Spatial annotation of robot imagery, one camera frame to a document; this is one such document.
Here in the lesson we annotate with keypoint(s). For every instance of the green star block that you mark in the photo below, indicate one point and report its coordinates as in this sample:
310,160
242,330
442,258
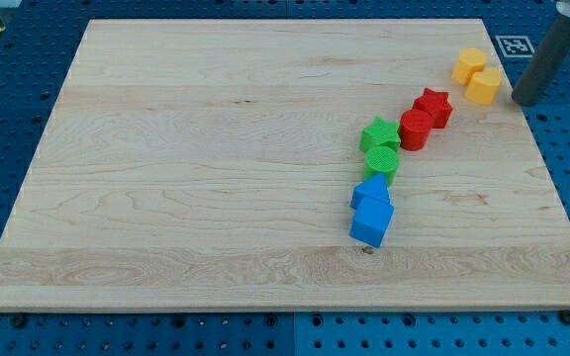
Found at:
380,133

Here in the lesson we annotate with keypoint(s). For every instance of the red star block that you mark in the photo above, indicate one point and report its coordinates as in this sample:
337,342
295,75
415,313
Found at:
435,103

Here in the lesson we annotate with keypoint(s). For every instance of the yellow heart block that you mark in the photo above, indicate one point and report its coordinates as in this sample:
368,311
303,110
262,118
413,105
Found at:
483,86

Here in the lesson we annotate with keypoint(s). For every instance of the blue triangle block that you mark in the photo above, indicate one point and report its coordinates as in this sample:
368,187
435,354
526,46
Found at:
374,187

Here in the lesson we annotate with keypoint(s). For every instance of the blue cube block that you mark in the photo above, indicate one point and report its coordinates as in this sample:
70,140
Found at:
371,221

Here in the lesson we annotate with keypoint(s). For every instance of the green cylinder block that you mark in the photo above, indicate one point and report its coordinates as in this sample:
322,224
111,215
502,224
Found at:
381,160

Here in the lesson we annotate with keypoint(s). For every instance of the wooden board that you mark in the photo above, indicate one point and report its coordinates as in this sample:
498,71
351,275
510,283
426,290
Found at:
208,166

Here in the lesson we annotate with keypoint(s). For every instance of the red cylinder block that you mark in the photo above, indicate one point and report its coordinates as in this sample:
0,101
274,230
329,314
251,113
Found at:
415,126

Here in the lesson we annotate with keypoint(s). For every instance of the yellow hexagon block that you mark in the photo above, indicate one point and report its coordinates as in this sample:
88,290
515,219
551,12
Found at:
469,61

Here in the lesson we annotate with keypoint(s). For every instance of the white fiducial marker tag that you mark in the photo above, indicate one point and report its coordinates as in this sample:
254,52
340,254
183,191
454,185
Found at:
515,46

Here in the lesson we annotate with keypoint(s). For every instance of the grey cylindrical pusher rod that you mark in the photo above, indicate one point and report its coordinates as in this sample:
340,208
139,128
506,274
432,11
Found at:
551,53

